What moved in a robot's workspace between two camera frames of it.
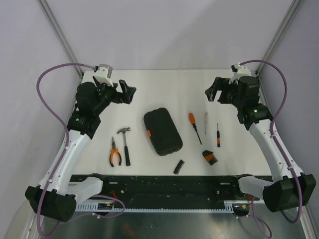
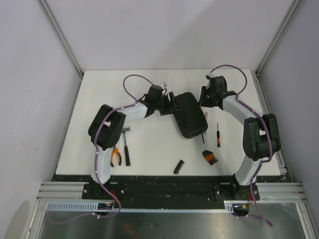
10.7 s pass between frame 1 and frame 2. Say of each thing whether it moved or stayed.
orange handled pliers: stayed
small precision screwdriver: stayed
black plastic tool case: moved
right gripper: moved
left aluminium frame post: stayed
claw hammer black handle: stayed
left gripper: moved
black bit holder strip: stayed
